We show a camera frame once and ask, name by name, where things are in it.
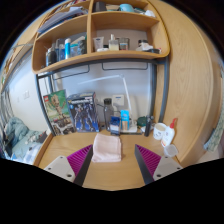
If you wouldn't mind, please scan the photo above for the light blue packet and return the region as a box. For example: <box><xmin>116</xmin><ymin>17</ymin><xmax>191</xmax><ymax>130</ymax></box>
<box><xmin>120</xmin><ymin>109</ymin><xmax>131</xmax><ymax>132</ymax></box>

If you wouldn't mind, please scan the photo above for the black electric shaver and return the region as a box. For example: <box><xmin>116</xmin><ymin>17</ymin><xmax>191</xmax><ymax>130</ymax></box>
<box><xmin>143</xmin><ymin>115</ymin><xmax>155</xmax><ymax>138</ymax></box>

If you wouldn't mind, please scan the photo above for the white desk lamp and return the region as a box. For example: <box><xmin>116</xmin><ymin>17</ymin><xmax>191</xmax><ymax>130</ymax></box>
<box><xmin>77</xmin><ymin>73</ymin><xmax>143</xmax><ymax>134</ymax></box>

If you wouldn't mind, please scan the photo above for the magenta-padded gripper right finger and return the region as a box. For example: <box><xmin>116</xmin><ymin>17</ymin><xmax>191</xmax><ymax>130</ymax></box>
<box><xmin>134</xmin><ymin>144</ymin><xmax>184</xmax><ymax>185</ymax></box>

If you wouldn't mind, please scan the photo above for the small clear plastic cup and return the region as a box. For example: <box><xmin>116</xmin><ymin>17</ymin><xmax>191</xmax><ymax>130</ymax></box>
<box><xmin>163</xmin><ymin>143</ymin><xmax>179</xmax><ymax>158</ymax></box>

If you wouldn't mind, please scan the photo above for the dark grey metal frame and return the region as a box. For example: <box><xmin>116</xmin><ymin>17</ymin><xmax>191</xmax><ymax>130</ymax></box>
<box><xmin>34</xmin><ymin>56</ymin><xmax>169</xmax><ymax>136</ymax></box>

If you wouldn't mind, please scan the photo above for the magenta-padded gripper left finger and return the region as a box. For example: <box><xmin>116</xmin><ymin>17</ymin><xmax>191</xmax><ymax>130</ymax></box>
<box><xmin>43</xmin><ymin>144</ymin><xmax>94</xmax><ymax>187</ymax></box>

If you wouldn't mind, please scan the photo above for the white mug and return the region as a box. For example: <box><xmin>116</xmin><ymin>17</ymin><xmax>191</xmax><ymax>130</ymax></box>
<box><xmin>153</xmin><ymin>122</ymin><xmax>168</xmax><ymax>141</ymax></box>

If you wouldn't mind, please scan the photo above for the green toy box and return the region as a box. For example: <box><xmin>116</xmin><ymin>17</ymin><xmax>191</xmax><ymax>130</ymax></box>
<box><xmin>42</xmin><ymin>89</ymin><xmax>76</xmax><ymax>136</ymax></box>

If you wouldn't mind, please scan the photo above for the grey clear water bottle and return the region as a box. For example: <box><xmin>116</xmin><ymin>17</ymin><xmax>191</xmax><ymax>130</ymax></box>
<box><xmin>103</xmin><ymin>97</ymin><xmax>113</xmax><ymax>132</ymax></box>

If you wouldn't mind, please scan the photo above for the white wall box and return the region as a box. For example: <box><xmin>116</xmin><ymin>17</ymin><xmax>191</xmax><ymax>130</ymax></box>
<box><xmin>111</xmin><ymin>94</ymin><xmax>125</xmax><ymax>108</ymax></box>

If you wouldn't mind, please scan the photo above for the pink towel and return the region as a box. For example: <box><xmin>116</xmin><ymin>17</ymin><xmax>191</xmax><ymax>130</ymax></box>
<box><xmin>91</xmin><ymin>133</ymin><xmax>123</xmax><ymax>163</ymax></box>

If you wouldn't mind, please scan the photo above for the bed with teal bedding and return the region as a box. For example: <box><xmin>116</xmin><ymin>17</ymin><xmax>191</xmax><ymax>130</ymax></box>
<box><xmin>0</xmin><ymin>116</ymin><xmax>51</xmax><ymax>164</ymax></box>

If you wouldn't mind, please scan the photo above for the white bottle with red cap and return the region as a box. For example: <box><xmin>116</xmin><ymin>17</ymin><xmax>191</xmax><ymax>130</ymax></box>
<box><xmin>160</xmin><ymin>117</ymin><xmax>179</xmax><ymax>148</ymax></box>

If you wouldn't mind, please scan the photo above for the blue robot model kit box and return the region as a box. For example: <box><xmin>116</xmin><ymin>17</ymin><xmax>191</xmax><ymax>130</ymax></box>
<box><xmin>66</xmin><ymin>92</ymin><xmax>100</xmax><ymax>133</ymax></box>

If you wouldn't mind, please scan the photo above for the wooden shelf unit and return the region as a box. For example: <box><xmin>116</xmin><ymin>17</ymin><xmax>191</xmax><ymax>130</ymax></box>
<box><xmin>31</xmin><ymin>0</ymin><xmax>171</xmax><ymax>75</ymax></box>

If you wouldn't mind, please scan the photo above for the green round container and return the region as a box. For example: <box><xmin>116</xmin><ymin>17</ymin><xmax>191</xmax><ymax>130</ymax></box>
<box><xmin>136</xmin><ymin>115</ymin><xmax>148</xmax><ymax>128</ymax></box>

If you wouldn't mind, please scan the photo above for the small dark blue box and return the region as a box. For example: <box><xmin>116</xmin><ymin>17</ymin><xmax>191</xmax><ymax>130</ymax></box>
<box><xmin>109</xmin><ymin>115</ymin><xmax>122</xmax><ymax>136</ymax></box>

